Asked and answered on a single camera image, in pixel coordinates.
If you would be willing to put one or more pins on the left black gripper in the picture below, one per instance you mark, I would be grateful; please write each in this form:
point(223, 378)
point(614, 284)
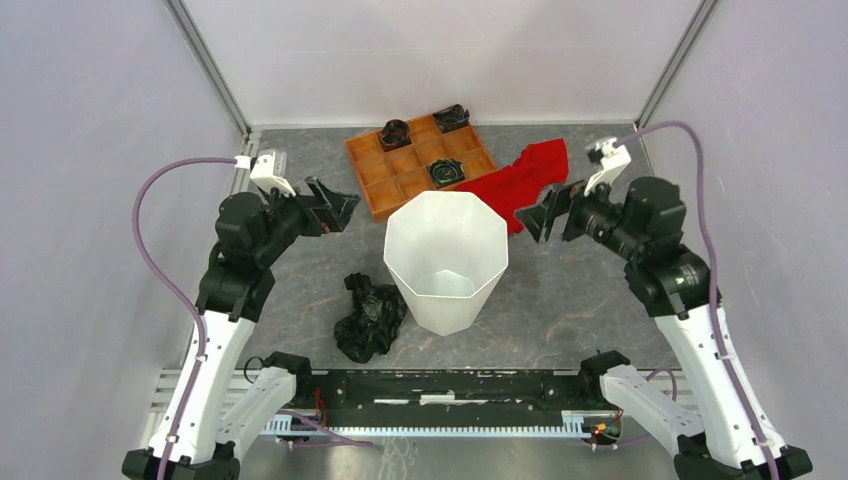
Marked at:
point(322, 219)

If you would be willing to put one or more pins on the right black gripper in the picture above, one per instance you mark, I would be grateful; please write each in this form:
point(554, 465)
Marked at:
point(539, 218)

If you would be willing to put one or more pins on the black trash bag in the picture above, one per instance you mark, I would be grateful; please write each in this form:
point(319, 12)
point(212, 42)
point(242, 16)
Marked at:
point(372, 327)

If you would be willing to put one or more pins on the white plastic trash bin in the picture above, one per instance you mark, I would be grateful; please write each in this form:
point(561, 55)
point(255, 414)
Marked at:
point(446, 251)

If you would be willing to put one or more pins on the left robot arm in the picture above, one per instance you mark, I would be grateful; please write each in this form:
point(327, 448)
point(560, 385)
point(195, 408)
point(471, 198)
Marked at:
point(199, 438)

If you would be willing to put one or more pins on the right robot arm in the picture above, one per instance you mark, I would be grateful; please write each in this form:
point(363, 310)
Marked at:
point(729, 435)

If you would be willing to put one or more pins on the red cloth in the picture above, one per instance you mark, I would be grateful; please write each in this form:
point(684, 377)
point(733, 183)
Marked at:
point(519, 184)

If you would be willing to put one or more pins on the orange compartment tray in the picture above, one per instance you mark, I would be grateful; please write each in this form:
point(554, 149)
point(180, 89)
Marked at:
point(390, 178)

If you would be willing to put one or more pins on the rolled black bag left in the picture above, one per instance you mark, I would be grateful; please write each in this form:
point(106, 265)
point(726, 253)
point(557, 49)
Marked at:
point(394, 135)

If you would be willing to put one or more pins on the rolled black bag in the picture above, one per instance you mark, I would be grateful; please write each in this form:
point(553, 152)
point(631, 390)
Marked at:
point(451, 118)
point(446, 172)
point(394, 135)

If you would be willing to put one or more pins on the rolled black bag front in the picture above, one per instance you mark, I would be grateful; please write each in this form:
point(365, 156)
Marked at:
point(446, 172)

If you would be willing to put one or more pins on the rolled black bag back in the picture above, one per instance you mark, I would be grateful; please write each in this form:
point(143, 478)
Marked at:
point(451, 118)

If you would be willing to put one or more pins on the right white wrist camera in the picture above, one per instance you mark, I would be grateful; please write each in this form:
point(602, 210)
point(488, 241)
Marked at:
point(610, 160)

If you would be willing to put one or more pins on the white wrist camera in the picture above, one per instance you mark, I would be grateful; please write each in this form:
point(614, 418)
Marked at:
point(610, 160)
point(268, 173)

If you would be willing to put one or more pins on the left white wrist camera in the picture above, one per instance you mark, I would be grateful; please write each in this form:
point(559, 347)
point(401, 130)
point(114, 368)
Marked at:
point(268, 173)

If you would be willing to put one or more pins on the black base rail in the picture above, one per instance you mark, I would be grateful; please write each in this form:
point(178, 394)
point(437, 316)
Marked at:
point(472, 399)

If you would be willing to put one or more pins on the left aluminium corner post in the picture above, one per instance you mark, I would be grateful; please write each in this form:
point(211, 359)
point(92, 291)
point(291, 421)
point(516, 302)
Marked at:
point(205, 59)

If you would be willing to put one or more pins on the aluminium corner post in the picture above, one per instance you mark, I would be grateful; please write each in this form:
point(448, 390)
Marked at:
point(205, 59)
point(676, 61)

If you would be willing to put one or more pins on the right aluminium corner post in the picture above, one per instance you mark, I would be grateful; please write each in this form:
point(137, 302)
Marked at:
point(676, 61)

